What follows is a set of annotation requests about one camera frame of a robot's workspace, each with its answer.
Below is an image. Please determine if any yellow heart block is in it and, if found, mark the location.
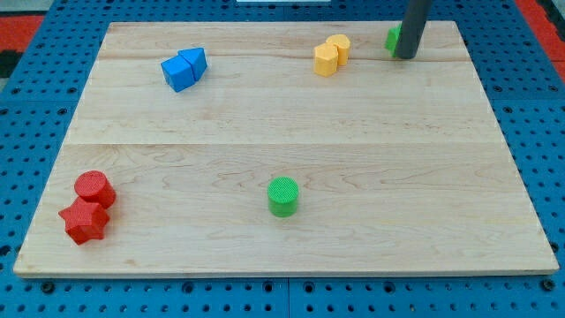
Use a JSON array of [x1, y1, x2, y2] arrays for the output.
[[326, 34, 351, 66]]

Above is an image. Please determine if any red star block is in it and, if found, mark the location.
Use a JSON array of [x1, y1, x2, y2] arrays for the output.
[[58, 197, 109, 245]]

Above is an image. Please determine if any blue cube block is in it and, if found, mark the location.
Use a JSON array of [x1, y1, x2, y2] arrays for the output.
[[161, 56, 195, 93]]

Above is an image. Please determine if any grey cylindrical pointer rod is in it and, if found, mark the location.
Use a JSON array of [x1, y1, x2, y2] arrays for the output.
[[395, 0, 433, 59]]

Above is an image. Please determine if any green cylinder block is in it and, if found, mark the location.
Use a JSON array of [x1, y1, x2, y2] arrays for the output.
[[267, 177, 299, 217]]

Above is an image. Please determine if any green block behind rod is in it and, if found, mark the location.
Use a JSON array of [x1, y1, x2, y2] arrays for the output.
[[385, 23, 402, 57]]

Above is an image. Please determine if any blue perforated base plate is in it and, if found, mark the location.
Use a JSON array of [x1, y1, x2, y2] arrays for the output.
[[1, 0, 564, 317]]

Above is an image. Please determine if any red cylinder block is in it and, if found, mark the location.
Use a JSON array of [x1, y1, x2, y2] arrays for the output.
[[74, 170, 117, 208]]

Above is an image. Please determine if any blue triangle block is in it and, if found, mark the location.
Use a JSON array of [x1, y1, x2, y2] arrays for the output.
[[178, 47, 207, 81]]

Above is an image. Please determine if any light wooden board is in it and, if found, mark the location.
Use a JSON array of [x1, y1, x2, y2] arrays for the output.
[[13, 21, 559, 278]]

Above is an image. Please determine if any yellow hexagon block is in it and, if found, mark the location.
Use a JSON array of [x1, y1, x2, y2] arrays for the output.
[[313, 43, 338, 77]]

